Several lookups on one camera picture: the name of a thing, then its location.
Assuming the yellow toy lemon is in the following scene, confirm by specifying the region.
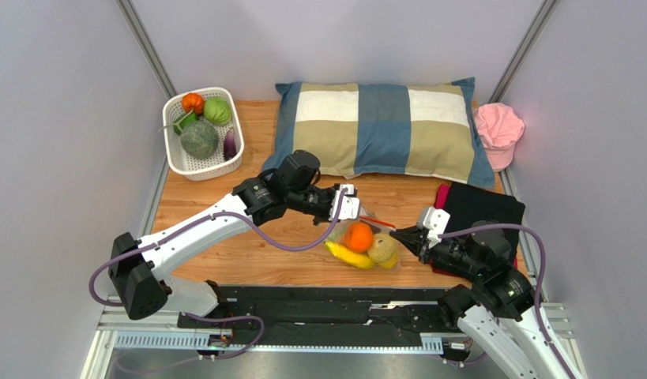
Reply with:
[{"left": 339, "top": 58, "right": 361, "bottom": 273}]
[{"left": 378, "top": 252, "right": 400, "bottom": 269}]

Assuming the pale yellow toy pear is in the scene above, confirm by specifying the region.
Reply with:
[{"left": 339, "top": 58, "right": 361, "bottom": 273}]
[{"left": 367, "top": 233, "right": 399, "bottom": 265}]

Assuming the clear zip bag orange zipper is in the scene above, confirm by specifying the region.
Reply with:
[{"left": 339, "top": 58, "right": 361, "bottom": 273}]
[{"left": 323, "top": 208, "right": 401, "bottom": 270}]

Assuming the orange toy orange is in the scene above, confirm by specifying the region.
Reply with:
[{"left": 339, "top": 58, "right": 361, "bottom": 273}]
[{"left": 344, "top": 222, "right": 374, "bottom": 253}]

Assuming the yellow toy banana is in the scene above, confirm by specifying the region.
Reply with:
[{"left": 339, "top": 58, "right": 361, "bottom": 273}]
[{"left": 324, "top": 241, "right": 374, "bottom": 269}]

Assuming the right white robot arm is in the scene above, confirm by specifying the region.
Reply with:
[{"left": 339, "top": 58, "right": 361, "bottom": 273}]
[{"left": 390, "top": 221, "right": 583, "bottom": 378}]

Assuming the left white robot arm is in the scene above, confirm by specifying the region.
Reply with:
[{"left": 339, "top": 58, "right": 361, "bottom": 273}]
[{"left": 107, "top": 150, "right": 354, "bottom": 321}]

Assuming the black folded cloth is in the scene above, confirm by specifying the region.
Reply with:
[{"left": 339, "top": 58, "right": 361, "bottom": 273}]
[{"left": 443, "top": 182, "right": 525, "bottom": 233}]

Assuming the plaid blue beige pillow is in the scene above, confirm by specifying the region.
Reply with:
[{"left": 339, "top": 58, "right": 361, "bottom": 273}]
[{"left": 262, "top": 77, "right": 495, "bottom": 190}]

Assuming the purple toy eggplant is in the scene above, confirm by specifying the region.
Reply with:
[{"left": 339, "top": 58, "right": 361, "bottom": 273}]
[{"left": 223, "top": 129, "right": 238, "bottom": 161}]

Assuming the netted green toy melon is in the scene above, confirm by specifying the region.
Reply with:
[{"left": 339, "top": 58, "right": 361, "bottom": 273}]
[{"left": 180, "top": 121, "right": 220, "bottom": 159}]

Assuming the pink cap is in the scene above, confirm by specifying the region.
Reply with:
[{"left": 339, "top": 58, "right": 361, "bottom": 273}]
[{"left": 474, "top": 103, "right": 525, "bottom": 172}]

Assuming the white perforated plastic basket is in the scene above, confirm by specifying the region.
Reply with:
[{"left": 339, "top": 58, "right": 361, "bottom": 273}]
[{"left": 164, "top": 87, "right": 245, "bottom": 181}]

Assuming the green toy cabbage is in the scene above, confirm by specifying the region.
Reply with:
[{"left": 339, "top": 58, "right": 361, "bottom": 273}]
[{"left": 203, "top": 97, "right": 233, "bottom": 126}]

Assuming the dark green leafy toy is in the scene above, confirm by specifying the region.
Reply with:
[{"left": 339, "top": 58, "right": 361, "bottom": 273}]
[{"left": 160, "top": 122, "right": 176, "bottom": 134}]

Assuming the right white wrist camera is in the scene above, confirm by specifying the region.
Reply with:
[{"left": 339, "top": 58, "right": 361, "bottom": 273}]
[{"left": 416, "top": 206, "right": 450, "bottom": 248}]

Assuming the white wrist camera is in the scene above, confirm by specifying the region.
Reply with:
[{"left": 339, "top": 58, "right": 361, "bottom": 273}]
[
  {"left": 329, "top": 184, "right": 361, "bottom": 221},
  {"left": 416, "top": 206, "right": 450, "bottom": 248}
]

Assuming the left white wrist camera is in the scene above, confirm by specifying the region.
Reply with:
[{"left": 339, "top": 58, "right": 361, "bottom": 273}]
[{"left": 329, "top": 184, "right": 361, "bottom": 221}]

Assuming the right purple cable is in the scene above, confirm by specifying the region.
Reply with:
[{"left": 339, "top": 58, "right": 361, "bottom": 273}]
[{"left": 438, "top": 223, "right": 579, "bottom": 379}]

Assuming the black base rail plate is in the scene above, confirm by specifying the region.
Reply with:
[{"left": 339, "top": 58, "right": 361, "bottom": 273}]
[{"left": 210, "top": 285, "right": 462, "bottom": 347}]

